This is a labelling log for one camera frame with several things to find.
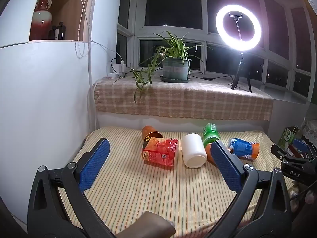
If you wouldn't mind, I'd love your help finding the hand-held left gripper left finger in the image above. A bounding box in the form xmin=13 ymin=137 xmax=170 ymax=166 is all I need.
xmin=27 ymin=137 xmax=117 ymax=238

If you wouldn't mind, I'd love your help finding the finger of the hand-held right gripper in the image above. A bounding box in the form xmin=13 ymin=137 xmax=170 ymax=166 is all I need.
xmin=271 ymin=144 xmax=298 ymax=161
xmin=292 ymin=139 xmax=313 ymax=154

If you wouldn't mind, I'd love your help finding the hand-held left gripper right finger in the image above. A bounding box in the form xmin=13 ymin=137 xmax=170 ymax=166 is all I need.
xmin=203 ymin=140 xmax=293 ymax=238

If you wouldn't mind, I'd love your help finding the plain orange cup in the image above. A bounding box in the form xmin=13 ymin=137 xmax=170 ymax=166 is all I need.
xmin=205 ymin=142 xmax=223 ymax=165

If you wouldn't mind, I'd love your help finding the blue and orange cup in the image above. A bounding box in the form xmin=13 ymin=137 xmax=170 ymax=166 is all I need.
xmin=228 ymin=138 xmax=260 ymax=161

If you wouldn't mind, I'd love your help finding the white plastic cup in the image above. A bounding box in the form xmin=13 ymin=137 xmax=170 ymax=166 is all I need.
xmin=181 ymin=133 xmax=208 ymax=168

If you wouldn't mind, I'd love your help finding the brown orange paper cup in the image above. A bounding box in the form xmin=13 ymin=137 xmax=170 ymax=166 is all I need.
xmin=142 ymin=125 xmax=164 ymax=149

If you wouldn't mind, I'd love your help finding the red instant noodle cup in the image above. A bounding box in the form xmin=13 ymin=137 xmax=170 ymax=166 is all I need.
xmin=142 ymin=137 xmax=180 ymax=168

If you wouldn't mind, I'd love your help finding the green paper box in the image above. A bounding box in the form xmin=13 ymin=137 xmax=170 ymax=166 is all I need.
xmin=277 ymin=126 xmax=301 ymax=148

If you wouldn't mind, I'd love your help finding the lace cloth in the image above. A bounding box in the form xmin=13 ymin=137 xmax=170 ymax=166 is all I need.
xmin=301 ymin=120 xmax=317 ymax=144

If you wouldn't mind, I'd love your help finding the striped yellow mat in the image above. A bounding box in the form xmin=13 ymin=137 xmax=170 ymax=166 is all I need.
xmin=59 ymin=126 xmax=285 ymax=238

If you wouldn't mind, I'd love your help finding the plaid cloth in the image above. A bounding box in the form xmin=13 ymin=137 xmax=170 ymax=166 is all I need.
xmin=94 ymin=76 xmax=274 ymax=121

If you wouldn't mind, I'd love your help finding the brown rounded object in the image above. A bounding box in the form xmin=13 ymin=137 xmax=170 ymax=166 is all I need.
xmin=115 ymin=211 xmax=177 ymax=238

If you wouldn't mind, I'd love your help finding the black tripod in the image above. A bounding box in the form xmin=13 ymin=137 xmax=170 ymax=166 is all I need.
xmin=230 ymin=51 xmax=252 ymax=93

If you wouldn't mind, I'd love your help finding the dark pot saucer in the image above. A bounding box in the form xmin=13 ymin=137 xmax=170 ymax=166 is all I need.
xmin=160 ymin=76 xmax=192 ymax=83

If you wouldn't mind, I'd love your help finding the green flower pot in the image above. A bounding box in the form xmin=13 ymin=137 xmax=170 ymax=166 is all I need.
xmin=162 ymin=57 xmax=192 ymax=80

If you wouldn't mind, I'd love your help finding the spider plant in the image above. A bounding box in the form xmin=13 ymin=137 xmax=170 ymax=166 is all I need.
xmin=113 ymin=30 xmax=213 ymax=103

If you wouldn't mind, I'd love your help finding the red and white vase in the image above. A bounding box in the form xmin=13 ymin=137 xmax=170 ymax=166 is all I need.
xmin=32 ymin=0 xmax=58 ymax=41

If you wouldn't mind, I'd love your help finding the black ring light cable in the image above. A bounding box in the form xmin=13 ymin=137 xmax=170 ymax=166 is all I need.
xmin=191 ymin=73 xmax=234 ymax=86

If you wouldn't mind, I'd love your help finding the beaded blind cord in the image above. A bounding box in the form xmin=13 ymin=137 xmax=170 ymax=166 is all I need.
xmin=75 ymin=0 xmax=93 ymax=60

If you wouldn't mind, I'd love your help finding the thin white cable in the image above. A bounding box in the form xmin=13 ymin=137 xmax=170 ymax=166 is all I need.
xmin=69 ymin=0 xmax=124 ymax=65

